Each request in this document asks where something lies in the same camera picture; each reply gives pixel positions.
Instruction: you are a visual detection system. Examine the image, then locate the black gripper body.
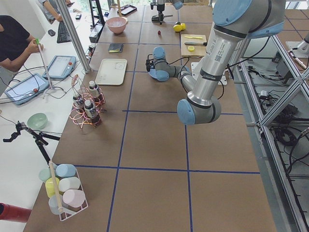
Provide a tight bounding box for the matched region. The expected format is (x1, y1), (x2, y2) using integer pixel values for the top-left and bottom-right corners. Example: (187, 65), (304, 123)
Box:
(145, 58), (155, 72)
(156, 0), (165, 14)

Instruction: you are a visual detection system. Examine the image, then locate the blue plate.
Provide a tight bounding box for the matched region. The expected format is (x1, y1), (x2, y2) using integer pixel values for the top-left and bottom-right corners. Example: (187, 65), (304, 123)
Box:
(148, 69), (158, 81)

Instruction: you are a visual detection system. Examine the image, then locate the silver metal scoop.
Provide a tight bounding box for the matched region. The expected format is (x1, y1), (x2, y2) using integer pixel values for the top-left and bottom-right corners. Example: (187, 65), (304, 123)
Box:
(152, 14), (173, 24)

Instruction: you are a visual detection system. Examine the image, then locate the cream bear tray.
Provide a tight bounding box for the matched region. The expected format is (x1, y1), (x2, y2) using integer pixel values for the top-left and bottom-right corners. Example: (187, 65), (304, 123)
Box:
(95, 58), (127, 86)

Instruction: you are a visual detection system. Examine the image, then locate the grey folded cloth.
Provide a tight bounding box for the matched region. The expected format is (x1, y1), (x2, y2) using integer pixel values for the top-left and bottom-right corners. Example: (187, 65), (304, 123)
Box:
(108, 43), (124, 53)

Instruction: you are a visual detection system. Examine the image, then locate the lemon half slice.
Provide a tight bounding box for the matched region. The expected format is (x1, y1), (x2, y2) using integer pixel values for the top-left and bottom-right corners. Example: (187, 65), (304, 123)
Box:
(187, 45), (195, 52)

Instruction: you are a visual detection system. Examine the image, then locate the yellow plastic knife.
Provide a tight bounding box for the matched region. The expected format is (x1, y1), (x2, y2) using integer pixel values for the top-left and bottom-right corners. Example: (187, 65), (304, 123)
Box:
(184, 36), (203, 40)

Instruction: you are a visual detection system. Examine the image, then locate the pink bowl of ice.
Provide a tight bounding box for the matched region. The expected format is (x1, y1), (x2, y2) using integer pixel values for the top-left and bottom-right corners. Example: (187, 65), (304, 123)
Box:
(106, 17), (128, 34)

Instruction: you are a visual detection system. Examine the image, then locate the wooden cutting board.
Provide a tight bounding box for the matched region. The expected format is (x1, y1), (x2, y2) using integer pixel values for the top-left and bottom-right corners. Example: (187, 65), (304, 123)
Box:
(181, 34), (207, 58)

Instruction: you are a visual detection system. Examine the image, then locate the steel knife sharpener rod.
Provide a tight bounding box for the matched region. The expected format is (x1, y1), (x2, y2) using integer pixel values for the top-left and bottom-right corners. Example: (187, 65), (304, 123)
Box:
(184, 42), (207, 46)

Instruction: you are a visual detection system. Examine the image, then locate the dark drink bottle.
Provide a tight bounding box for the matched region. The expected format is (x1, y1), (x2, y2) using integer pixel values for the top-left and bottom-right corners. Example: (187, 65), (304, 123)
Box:
(84, 100), (101, 126)
(73, 95), (84, 113)
(89, 81), (102, 102)

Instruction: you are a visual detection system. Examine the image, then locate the blue teach pendant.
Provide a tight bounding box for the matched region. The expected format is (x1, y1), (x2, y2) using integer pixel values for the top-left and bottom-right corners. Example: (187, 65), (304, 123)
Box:
(47, 55), (76, 79)
(4, 73), (49, 105)

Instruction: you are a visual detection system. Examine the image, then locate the black keyboard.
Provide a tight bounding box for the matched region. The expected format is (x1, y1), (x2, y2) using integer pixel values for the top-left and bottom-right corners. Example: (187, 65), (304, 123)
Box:
(57, 22), (71, 44)

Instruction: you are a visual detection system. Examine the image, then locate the green bowl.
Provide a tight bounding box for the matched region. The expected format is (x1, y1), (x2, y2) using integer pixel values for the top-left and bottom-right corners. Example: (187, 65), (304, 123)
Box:
(27, 113), (48, 130)

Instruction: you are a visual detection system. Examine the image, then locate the person in black shirt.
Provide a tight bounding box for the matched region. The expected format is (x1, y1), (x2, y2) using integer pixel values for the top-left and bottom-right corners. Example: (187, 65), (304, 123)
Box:
(0, 15), (43, 72)

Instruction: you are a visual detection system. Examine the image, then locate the blue cup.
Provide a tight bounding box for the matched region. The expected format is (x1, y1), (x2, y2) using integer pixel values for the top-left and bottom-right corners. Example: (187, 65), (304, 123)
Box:
(56, 164), (76, 178)

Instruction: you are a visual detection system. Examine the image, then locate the white cup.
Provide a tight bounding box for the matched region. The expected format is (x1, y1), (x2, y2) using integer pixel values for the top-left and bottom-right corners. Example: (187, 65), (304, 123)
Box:
(58, 176), (81, 192)

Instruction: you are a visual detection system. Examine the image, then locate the pink cup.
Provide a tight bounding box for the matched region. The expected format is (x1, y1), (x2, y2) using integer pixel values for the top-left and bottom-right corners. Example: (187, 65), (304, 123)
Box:
(62, 189), (85, 208)

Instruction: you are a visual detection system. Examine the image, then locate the yellow cup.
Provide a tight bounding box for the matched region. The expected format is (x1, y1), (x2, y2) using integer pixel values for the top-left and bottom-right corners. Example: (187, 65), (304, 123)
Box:
(45, 177), (56, 198)

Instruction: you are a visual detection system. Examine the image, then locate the red bottle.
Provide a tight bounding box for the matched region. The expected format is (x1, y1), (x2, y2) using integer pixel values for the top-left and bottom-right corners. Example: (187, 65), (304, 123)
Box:
(0, 203), (32, 223)

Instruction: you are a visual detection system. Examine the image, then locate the copper wire bottle rack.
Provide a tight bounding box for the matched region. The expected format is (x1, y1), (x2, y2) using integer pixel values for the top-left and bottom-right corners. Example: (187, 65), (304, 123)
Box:
(69, 75), (106, 129)

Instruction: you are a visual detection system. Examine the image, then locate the aluminium frame post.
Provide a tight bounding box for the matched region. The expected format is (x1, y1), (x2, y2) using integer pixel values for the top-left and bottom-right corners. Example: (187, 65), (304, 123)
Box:
(55, 0), (91, 73)

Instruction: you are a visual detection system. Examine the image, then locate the white wire cup rack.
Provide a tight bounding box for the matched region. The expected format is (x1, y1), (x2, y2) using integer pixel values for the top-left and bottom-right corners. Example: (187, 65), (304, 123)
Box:
(45, 161), (88, 221)

